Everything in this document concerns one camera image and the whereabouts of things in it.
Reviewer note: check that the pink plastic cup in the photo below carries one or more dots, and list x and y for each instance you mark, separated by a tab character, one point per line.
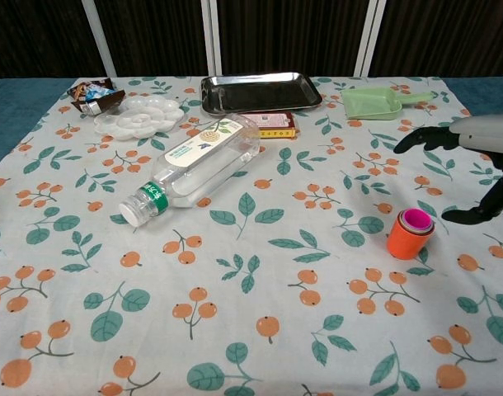
418	218

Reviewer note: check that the white flower paint palette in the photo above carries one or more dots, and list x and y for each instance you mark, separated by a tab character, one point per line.
144	117

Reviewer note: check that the orange plastic cup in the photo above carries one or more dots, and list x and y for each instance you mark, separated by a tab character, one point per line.
404	245

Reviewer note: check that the flat red yellow box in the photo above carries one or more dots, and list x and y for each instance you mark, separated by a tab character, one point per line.
276	121

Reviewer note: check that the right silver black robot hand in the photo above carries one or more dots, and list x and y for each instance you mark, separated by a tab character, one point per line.
482	134

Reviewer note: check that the floral printed tablecloth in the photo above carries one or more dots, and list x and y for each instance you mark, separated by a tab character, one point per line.
235	288

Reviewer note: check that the clear plastic water bottle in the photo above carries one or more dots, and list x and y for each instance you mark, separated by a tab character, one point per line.
202	165

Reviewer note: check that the brown snack wrapper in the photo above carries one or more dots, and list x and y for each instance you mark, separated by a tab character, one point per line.
99	97

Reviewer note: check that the stainless steel tray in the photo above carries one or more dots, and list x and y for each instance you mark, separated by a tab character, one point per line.
259	92

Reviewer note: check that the green plastic dustpan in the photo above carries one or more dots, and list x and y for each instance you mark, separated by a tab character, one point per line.
371	105

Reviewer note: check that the dark white-framed partition screen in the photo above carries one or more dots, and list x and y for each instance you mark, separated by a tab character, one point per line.
152	37

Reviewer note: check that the teal velvet table cover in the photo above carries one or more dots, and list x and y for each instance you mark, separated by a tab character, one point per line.
12	107

